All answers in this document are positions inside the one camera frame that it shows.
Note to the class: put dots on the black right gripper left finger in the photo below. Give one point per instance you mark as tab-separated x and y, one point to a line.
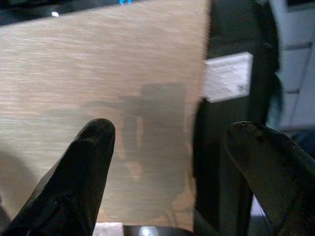
73	177

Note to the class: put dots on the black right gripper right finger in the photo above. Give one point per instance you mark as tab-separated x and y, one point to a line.
278	177

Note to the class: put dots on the black top-load washing machine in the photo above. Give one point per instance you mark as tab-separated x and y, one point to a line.
229	29

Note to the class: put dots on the white printed plastic block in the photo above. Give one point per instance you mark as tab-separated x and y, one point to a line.
229	76

